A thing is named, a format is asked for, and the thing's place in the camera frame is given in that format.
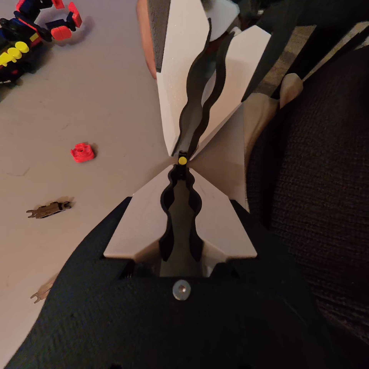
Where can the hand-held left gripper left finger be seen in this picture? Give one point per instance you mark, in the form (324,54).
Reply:
(135,227)

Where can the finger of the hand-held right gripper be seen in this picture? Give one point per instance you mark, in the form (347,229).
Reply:
(245,66)
(175,72)

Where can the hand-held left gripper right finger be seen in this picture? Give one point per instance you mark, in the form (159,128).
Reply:
(224,227)

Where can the black lego piece yellow stud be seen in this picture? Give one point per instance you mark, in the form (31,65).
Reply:
(182,160)

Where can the black lego clip plate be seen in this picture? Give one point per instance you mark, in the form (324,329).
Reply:
(43,292)
(47,210)

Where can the red lego piece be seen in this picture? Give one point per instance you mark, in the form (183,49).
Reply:
(82,154)

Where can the red yellow black lego figure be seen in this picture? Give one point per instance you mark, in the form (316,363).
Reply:
(20,28)

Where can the person's right hand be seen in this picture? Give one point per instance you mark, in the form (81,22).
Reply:
(145,37)

